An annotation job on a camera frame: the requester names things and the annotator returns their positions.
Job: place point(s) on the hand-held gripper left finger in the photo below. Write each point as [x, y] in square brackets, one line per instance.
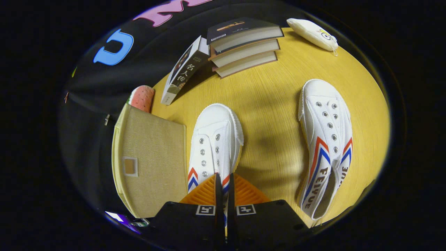
[218, 195]

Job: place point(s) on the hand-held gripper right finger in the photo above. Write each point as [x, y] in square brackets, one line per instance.
[231, 195]

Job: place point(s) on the white canvas shoe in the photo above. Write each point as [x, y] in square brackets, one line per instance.
[325, 139]
[216, 136]

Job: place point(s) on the beige fabric storage box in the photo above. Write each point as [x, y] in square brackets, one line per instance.
[156, 157]

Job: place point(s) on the computer monitor screen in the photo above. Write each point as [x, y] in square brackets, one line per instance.
[122, 219]

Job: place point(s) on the watermelon slice plush toy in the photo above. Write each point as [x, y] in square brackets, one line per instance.
[143, 98]

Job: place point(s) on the white portrait cover book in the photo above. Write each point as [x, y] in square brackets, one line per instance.
[183, 75]

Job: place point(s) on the brown cover book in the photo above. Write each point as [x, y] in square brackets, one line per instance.
[247, 64]
[247, 52]

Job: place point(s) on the silver cloth clip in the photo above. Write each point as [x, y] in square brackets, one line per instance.
[107, 119]

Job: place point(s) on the black cover book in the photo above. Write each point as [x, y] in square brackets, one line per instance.
[240, 29]

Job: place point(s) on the white cartoon face pouch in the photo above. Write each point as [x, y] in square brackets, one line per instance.
[312, 33]

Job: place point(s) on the copper cloth clip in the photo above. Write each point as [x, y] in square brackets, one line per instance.
[66, 97]

